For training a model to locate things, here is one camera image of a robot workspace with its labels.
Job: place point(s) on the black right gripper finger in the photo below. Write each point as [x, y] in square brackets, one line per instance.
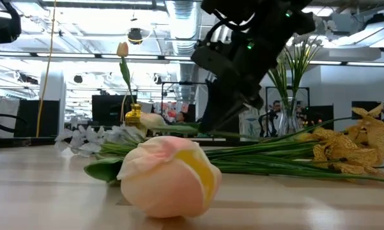
[218, 108]
[252, 105]

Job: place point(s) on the yellow artificial flower bunch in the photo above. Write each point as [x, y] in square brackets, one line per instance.
[354, 153]

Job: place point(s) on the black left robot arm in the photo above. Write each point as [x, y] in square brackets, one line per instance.
[3, 28]

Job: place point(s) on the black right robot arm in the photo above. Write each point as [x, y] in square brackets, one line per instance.
[268, 25]

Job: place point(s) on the clear glass vase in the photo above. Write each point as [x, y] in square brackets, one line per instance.
[289, 121]

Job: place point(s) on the amber glass bottle vase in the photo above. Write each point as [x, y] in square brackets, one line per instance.
[134, 115]

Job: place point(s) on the white and teal cloth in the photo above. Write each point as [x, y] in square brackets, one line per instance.
[250, 124]

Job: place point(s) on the person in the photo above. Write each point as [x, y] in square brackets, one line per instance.
[276, 105]
[180, 117]

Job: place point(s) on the colourful patterned cloth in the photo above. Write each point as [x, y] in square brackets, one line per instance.
[171, 111]

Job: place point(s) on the black monitor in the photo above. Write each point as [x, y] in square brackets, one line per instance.
[108, 108]
[359, 103]
[28, 118]

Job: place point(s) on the long ceiling light bar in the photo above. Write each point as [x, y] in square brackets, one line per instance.
[83, 55]

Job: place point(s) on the black metal frame stand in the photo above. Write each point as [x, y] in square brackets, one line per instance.
[305, 87]
[179, 83]

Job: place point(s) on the ribbed silver ceiling duct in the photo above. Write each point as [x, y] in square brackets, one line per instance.
[179, 19]

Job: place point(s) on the black ceiling dome camera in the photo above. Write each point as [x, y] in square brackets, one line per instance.
[135, 35]

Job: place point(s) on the black aluminium table frame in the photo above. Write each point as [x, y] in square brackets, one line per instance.
[19, 142]

